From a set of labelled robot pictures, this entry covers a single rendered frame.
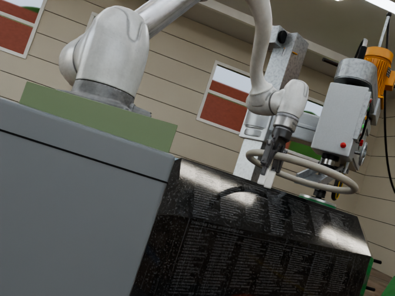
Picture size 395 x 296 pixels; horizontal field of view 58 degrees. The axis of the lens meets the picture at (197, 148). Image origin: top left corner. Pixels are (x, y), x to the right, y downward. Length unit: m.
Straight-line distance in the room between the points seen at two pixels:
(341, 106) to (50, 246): 1.82
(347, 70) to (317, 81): 6.89
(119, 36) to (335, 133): 1.56
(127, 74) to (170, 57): 7.26
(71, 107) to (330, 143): 1.66
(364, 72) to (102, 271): 1.87
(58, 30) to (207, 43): 3.20
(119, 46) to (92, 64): 0.08
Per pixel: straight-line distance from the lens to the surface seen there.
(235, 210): 1.63
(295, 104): 1.42
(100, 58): 0.90
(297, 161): 1.37
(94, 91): 0.88
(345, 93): 2.26
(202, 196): 1.59
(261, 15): 1.36
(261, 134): 2.72
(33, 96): 0.82
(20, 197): 0.77
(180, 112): 7.96
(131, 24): 0.94
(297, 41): 2.98
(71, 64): 1.06
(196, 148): 7.98
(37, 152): 0.76
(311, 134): 2.81
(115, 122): 0.79
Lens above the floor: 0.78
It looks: 4 degrees up
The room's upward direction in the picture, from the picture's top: 18 degrees clockwise
